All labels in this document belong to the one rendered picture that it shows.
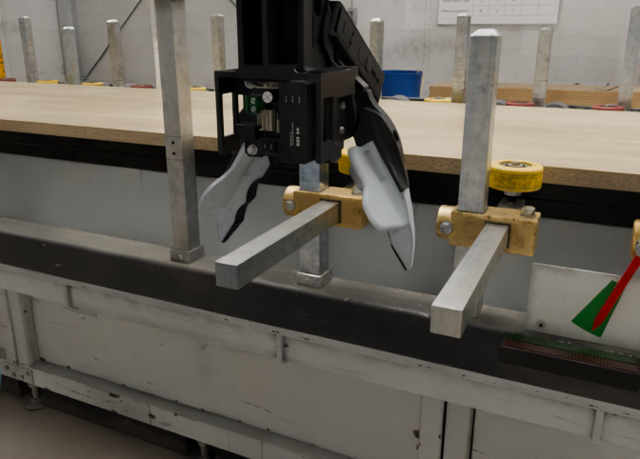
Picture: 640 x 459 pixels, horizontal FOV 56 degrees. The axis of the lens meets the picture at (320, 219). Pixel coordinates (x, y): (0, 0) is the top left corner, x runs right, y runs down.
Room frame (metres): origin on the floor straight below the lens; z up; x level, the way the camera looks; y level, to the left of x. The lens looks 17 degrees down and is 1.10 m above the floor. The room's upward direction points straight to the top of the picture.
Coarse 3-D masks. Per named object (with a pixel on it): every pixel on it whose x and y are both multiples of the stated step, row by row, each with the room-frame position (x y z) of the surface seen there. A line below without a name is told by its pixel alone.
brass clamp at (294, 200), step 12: (288, 192) 0.92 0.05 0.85; (300, 192) 0.90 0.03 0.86; (312, 192) 0.89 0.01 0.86; (324, 192) 0.89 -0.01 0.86; (336, 192) 0.89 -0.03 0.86; (348, 192) 0.89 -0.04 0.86; (288, 204) 0.91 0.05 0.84; (300, 204) 0.90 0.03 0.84; (312, 204) 0.89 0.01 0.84; (348, 204) 0.87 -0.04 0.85; (360, 204) 0.86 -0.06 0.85; (348, 216) 0.87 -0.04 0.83; (360, 216) 0.86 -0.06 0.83; (348, 228) 0.87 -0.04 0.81; (360, 228) 0.86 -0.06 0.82
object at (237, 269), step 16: (320, 208) 0.84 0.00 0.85; (336, 208) 0.86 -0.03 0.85; (288, 224) 0.77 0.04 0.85; (304, 224) 0.77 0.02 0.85; (320, 224) 0.81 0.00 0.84; (256, 240) 0.70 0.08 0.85; (272, 240) 0.70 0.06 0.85; (288, 240) 0.72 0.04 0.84; (304, 240) 0.77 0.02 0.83; (224, 256) 0.64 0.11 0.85; (240, 256) 0.64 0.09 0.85; (256, 256) 0.65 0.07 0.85; (272, 256) 0.69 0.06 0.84; (224, 272) 0.62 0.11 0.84; (240, 272) 0.62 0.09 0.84; (256, 272) 0.65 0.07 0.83; (240, 288) 0.62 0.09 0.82
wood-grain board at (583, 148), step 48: (0, 96) 1.96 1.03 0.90; (48, 96) 1.96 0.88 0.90; (96, 96) 1.96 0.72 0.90; (144, 96) 1.96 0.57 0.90; (192, 96) 1.96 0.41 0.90; (240, 96) 1.96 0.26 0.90; (432, 144) 1.10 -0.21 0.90; (528, 144) 1.10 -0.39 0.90; (576, 144) 1.10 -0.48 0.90; (624, 144) 1.10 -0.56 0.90
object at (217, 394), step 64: (0, 192) 1.54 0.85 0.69; (64, 192) 1.44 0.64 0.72; (128, 192) 1.35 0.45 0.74; (256, 192) 1.20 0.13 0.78; (448, 192) 1.03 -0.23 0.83; (576, 192) 0.94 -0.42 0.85; (384, 256) 1.08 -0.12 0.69; (448, 256) 1.03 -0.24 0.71; (512, 256) 0.98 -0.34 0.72; (576, 256) 0.93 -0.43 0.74; (0, 320) 1.58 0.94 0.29; (64, 320) 1.51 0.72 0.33; (64, 384) 1.48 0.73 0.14; (128, 384) 1.42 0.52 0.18; (192, 384) 1.33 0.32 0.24; (256, 384) 1.25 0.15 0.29; (320, 384) 1.17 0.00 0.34; (192, 448) 1.35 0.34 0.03; (256, 448) 1.21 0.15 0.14; (320, 448) 1.18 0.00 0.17; (384, 448) 1.11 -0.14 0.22; (448, 448) 1.02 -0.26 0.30; (512, 448) 0.99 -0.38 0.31; (576, 448) 0.95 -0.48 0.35
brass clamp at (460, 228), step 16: (448, 208) 0.82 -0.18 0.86; (496, 208) 0.82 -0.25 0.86; (448, 224) 0.80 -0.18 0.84; (464, 224) 0.79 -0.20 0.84; (480, 224) 0.78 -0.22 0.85; (512, 224) 0.77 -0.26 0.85; (528, 224) 0.76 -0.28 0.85; (464, 240) 0.79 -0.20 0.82; (512, 240) 0.76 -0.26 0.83; (528, 240) 0.76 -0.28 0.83
